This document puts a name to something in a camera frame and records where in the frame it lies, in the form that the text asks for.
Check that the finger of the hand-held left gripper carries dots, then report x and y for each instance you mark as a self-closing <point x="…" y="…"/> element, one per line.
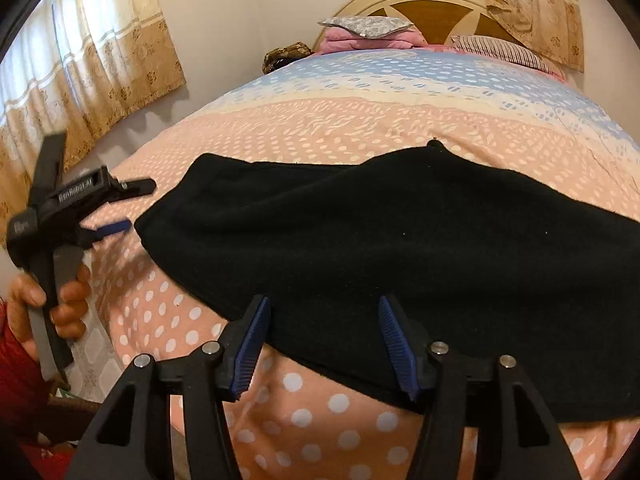
<point x="135" y="187"/>
<point x="112" y="227"/>

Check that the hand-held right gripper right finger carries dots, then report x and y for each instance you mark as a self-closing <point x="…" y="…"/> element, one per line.
<point x="397" y="350"/>

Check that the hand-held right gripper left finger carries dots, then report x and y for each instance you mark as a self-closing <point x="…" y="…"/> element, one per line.
<point x="247" y="355"/>

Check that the black pants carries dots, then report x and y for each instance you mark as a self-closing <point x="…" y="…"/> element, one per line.
<point x="400" y="235"/>

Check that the person's left forearm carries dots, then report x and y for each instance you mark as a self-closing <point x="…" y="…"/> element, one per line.
<point x="17" y="385"/>

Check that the person's left hand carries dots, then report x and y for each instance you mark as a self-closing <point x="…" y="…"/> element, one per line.
<point x="70" y="310"/>

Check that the white quilted mattress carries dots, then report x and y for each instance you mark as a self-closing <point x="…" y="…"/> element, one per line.
<point x="95" y="355"/>

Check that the beige floral curtain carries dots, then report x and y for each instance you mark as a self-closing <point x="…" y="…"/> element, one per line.
<point x="100" y="60"/>
<point x="540" y="10"/>

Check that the brown patterned bag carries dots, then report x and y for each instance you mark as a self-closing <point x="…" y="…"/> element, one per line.
<point x="285" y="55"/>

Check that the pink polka dot blanket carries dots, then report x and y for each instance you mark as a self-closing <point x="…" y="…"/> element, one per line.
<point x="350" y="125"/>

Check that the pink folded blanket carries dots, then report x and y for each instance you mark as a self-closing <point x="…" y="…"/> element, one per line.
<point x="345" y="40"/>

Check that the grey patterned pillow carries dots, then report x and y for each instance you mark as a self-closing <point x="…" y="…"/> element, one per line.
<point x="365" y="25"/>

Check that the striped pillow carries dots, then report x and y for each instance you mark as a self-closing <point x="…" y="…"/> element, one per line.
<point x="500" y="50"/>

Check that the cream wooden bed headboard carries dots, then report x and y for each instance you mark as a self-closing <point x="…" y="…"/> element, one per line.
<point x="425" y="12"/>

